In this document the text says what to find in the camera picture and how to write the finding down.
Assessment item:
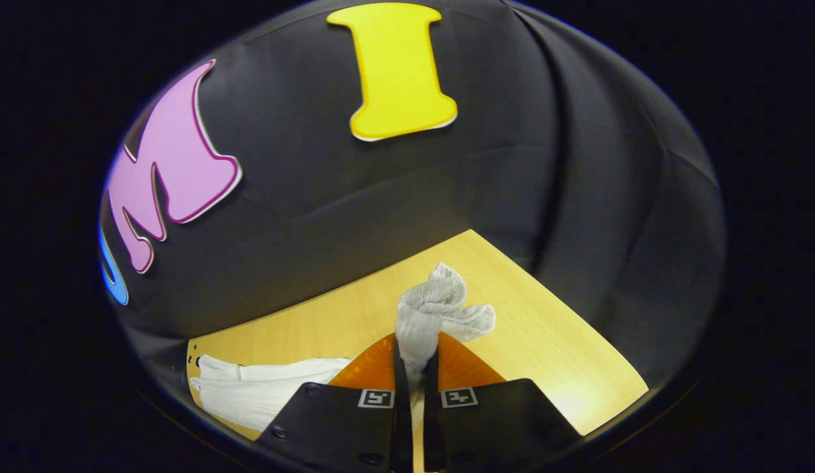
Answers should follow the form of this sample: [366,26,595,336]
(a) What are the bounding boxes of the white jeans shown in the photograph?
[188,262,497,436]

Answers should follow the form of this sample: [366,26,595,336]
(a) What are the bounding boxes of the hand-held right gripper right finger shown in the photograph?
[424,331,583,473]

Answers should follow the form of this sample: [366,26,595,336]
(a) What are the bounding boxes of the black backdrop cloth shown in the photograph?
[97,0,728,398]

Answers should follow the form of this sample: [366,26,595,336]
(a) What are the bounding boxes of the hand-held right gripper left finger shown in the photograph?
[257,332,415,473]

